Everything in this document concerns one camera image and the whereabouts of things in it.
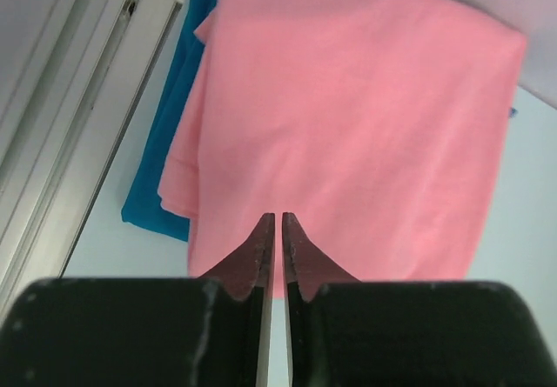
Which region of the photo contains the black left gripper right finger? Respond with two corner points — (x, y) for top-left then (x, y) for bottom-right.
(282, 213), (553, 386)

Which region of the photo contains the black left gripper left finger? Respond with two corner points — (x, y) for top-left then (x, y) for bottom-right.
(1, 214), (275, 386)

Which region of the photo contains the pink t shirt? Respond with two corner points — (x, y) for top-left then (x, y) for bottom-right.
(158, 0), (527, 280)

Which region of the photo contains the folded blue t shirt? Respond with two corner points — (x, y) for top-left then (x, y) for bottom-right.
(121, 0), (217, 242)

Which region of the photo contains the left aluminium corner post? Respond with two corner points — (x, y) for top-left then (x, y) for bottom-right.
(1, 0), (187, 311)

